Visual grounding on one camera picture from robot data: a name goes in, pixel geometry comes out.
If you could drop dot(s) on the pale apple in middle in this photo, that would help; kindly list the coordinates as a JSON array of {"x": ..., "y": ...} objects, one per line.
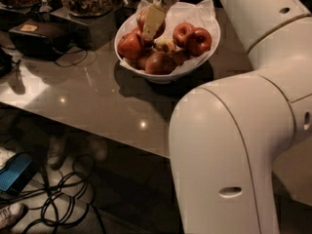
[{"x": 164, "y": 45}]

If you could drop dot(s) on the white shoe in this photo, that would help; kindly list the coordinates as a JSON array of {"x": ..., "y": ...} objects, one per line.
[{"x": 10, "y": 215}]

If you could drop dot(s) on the yellowish apple front left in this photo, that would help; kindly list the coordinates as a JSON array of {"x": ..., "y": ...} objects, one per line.
[{"x": 141, "y": 61}]

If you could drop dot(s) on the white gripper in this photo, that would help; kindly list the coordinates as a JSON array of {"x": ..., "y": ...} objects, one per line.
[{"x": 154, "y": 16}]

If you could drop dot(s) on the blue foot pedal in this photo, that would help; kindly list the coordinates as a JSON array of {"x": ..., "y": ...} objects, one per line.
[{"x": 16, "y": 174}]

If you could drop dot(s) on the white bowl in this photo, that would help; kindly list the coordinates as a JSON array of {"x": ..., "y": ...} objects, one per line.
[{"x": 169, "y": 77}]

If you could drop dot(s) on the black object left edge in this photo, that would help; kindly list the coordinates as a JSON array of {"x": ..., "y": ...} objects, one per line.
[{"x": 7, "y": 64}]

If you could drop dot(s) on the white paper liner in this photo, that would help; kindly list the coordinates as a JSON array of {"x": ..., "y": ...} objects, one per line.
[{"x": 195, "y": 13}]

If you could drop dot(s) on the grey metal stand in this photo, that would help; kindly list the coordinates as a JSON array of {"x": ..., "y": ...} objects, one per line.
[{"x": 88, "y": 33}]

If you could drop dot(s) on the metal scoop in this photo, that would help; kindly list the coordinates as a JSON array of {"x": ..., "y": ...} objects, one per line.
[{"x": 45, "y": 7}]

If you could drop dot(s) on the dark jar with scoop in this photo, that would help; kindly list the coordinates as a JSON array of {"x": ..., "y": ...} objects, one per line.
[{"x": 123, "y": 9}]

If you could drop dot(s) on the black box device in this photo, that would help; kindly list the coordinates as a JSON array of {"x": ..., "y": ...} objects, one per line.
[{"x": 41, "y": 40}]

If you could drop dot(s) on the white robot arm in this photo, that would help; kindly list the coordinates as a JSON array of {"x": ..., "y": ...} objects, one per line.
[{"x": 225, "y": 135}]

